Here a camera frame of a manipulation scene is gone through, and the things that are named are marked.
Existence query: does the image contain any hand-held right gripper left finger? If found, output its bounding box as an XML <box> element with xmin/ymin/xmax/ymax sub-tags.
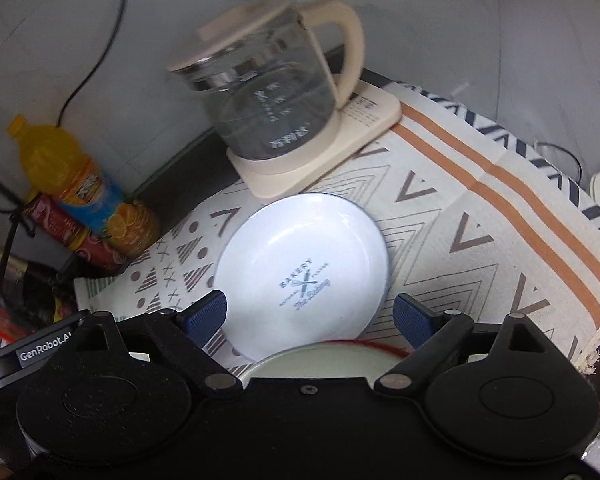
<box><xmin>92</xmin><ymin>290</ymin><xmax>243</xmax><ymax>398</ymax></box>

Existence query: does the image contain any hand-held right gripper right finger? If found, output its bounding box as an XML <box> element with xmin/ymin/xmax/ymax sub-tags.
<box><xmin>375</xmin><ymin>294</ymin><xmax>546</xmax><ymax>396</ymax></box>

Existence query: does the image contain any cream bowl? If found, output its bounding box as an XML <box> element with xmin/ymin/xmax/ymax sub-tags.
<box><xmin>235</xmin><ymin>341</ymin><xmax>408</xmax><ymax>382</ymax></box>

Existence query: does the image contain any small white dish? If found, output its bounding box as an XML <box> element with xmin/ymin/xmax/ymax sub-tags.
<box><xmin>212</xmin><ymin>192</ymin><xmax>392</xmax><ymax>362</ymax></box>

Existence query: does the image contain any dark glass bottle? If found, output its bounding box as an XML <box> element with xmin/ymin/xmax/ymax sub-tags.
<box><xmin>0</xmin><ymin>242</ymin><xmax>61</xmax><ymax>291</ymax></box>

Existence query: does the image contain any red drink can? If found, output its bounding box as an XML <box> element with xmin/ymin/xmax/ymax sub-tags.
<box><xmin>77</xmin><ymin>230</ymin><xmax>131</xmax><ymax>268</ymax></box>
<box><xmin>22</xmin><ymin>194</ymin><xmax>88</xmax><ymax>248</ymax></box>

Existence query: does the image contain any patterned fringed tablecloth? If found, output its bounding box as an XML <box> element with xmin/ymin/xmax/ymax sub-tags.
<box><xmin>74</xmin><ymin>80</ymin><xmax>600</xmax><ymax>376</ymax></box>

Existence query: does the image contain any orange juice bottle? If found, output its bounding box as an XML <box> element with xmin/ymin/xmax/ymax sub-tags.
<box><xmin>7</xmin><ymin>115</ymin><xmax>161</xmax><ymax>256</ymax></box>

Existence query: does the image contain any cream kettle base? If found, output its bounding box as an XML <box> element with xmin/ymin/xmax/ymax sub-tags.
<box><xmin>226</xmin><ymin>79</ymin><xmax>402</xmax><ymax>200</ymax></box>

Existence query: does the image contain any glass kettle with cream handle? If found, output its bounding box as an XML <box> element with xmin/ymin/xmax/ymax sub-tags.
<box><xmin>167</xmin><ymin>0</ymin><xmax>366</xmax><ymax>161</ymax></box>

